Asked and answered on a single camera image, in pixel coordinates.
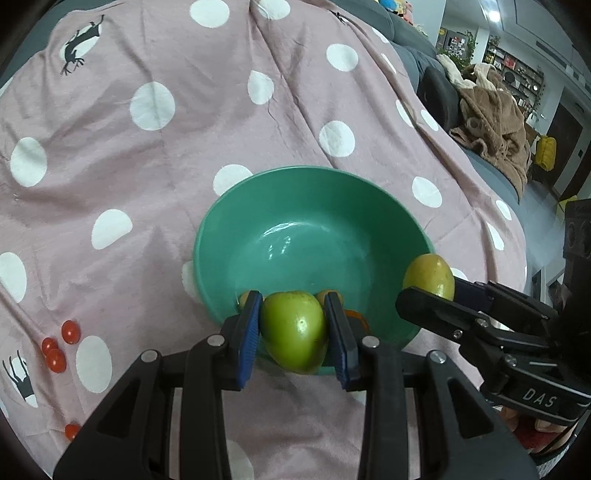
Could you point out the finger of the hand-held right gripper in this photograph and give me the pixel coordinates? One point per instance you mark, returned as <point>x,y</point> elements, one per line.
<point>503,304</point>
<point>429,309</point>

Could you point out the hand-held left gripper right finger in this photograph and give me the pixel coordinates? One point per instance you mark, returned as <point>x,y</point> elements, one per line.
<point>338,334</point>

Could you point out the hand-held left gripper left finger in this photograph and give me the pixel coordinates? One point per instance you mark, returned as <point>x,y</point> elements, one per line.
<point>249,332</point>

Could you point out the small orange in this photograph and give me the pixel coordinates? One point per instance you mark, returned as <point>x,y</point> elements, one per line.
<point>358,319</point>

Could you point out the small yellow jujube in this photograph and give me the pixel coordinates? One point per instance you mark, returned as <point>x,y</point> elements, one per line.
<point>244,301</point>

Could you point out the large yellow-green jujube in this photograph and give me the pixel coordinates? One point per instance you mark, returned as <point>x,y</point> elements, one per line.
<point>427,274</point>

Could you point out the large orange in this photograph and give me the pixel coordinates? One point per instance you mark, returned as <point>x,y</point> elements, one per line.
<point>331,296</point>

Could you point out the green jujube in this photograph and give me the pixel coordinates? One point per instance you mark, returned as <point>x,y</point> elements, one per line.
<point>295,332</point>

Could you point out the green plastic bowl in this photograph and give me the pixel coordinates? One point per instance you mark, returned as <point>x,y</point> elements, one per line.
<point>323,217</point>

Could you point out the person's right hand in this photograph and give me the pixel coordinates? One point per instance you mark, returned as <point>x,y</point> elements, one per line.
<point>554,425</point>

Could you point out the yellow bag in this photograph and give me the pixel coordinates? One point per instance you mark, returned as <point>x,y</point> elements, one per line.
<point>547,152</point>

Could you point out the red cherry tomato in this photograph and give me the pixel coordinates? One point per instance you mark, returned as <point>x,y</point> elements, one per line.
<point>47,345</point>
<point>72,431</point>
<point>56,360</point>
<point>70,332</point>

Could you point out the dark door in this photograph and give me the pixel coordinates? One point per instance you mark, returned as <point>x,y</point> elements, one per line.
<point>565,134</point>

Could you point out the pink polka dot blanket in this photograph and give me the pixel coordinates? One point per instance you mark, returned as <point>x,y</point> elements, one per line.
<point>138,184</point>

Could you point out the brown fleece blanket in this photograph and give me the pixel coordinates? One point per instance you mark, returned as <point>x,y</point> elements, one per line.
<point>498,120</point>

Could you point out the black cushion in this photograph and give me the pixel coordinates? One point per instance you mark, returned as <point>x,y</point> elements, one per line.
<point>438,97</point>

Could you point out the dark storage shelf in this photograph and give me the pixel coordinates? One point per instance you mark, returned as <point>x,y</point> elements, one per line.
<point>512,64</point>

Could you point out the grey sofa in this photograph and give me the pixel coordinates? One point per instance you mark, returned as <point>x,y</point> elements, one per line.
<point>411,50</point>

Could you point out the green potted plant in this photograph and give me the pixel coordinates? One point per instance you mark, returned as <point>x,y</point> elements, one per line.
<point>471,46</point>

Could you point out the pile of colourful plush toys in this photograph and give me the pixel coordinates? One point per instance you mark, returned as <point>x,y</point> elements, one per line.
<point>408,9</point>

